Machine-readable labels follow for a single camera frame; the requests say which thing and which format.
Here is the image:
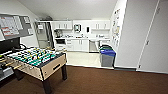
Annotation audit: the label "white two-door base cabinet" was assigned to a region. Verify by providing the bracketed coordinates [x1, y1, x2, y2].
[71, 38, 90, 52]

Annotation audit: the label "grey bin green lid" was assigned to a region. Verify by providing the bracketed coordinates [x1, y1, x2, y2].
[99, 46, 114, 52]

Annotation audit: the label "white schedule sheet red marks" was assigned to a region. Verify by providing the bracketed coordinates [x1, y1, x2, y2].
[0, 15, 20, 37]

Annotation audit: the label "black built-in microwave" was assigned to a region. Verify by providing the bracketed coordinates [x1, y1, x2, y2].
[54, 38, 67, 46]

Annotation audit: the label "stainless steel refrigerator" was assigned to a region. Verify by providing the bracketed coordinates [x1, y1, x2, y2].
[34, 21, 55, 50]

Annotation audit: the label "grey bin black lid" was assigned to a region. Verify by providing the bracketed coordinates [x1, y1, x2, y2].
[99, 43, 111, 48]

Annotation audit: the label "white drawer unit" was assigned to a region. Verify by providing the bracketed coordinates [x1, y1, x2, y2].
[98, 38, 111, 47]
[65, 38, 73, 52]

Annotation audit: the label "foosball table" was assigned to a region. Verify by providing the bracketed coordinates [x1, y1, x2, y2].
[0, 46, 68, 94]

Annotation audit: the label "large colourful wall chart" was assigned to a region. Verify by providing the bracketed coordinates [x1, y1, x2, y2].
[112, 8, 121, 34]

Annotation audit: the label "dark coffee machine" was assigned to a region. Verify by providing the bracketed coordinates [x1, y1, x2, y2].
[54, 29, 63, 38]

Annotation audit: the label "white paper sheet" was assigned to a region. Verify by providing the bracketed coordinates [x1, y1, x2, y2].
[37, 24, 45, 31]

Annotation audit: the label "black monitor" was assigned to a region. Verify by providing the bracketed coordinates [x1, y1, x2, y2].
[0, 37, 22, 55]

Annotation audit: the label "grey bin blue lid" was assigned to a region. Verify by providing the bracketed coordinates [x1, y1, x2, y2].
[99, 49, 117, 68]

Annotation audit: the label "stainless steel dishwasher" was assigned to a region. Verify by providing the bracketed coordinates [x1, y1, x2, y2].
[88, 39, 100, 53]

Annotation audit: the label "white door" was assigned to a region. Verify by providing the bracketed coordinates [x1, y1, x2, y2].
[137, 0, 168, 75]

